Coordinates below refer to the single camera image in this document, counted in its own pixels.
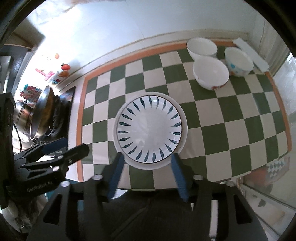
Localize white plate grey flower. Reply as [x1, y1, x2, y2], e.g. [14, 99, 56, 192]
[113, 91, 188, 171]

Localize white plate blue leaves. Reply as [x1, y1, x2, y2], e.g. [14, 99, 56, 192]
[116, 94, 183, 163]

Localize white bowl red flowers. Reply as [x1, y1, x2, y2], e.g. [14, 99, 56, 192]
[193, 56, 230, 90]

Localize white bowl blue dots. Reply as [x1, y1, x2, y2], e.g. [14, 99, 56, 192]
[224, 47, 254, 77]

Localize white bowl dark rim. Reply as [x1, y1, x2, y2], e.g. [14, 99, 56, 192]
[186, 38, 218, 61]

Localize black gas stove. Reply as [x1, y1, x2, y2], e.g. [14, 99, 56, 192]
[33, 86, 76, 144]

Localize stainless steel steamer pot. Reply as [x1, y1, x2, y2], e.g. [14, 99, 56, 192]
[13, 101, 33, 132]

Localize black wok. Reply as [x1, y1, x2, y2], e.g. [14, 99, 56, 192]
[30, 85, 60, 140]

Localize colourful flower decoration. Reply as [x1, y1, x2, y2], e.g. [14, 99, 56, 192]
[20, 84, 42, 102]

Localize pink toy ornament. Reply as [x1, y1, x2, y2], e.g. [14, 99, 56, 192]
[35, 68, 55, 81]

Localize green white checkered cloth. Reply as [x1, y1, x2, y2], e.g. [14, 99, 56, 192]
[77, 43, 292, 181]

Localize red tomato decoration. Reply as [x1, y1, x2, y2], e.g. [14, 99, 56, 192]
[61, 64, 71, 71]

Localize folded white towel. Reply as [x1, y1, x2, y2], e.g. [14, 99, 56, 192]
[232, 38, 269, 73]

